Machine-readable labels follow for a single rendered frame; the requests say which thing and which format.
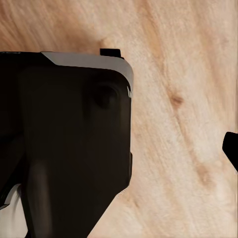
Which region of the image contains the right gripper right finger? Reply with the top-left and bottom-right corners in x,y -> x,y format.
222,132 -> 238,172

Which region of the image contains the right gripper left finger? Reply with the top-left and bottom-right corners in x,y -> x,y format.
0,132 -> 26,191

